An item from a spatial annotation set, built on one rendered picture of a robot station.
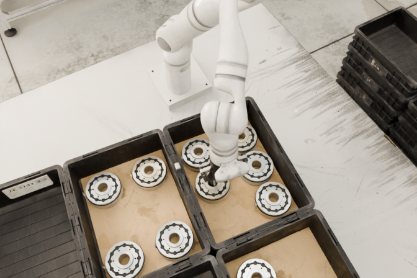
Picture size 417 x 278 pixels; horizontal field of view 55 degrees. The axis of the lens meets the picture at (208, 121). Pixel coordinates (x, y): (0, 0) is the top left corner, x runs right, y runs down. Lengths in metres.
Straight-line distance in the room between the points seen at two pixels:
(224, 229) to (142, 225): 0.23
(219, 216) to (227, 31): 0.54
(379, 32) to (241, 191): 1.28
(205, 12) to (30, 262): 0.82
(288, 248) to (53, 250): 0.65
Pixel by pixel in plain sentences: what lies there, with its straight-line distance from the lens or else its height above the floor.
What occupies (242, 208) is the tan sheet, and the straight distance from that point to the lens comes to 1.19.
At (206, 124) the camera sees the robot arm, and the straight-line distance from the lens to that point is 0.88.
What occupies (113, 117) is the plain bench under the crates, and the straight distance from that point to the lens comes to 1.54.
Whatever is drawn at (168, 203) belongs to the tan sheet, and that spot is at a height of 0.83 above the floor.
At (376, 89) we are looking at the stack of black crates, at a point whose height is 0.40.
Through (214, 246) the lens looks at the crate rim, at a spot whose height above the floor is 0.93.
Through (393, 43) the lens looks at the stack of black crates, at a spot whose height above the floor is 0.49.
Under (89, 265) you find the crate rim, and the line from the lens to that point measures 1.09.
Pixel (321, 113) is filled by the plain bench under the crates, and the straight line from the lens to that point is 1.55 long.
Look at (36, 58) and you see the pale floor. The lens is 2.86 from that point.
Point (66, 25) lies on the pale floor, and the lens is 3.00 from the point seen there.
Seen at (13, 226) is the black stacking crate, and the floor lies 0.83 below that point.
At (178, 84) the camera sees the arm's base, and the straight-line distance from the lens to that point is 1.45.
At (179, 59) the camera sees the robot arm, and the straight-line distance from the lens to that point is 1.35.
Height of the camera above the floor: 1.95
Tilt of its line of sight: 57 degrees down
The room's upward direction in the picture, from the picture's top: 2 degrees counter-clockwise
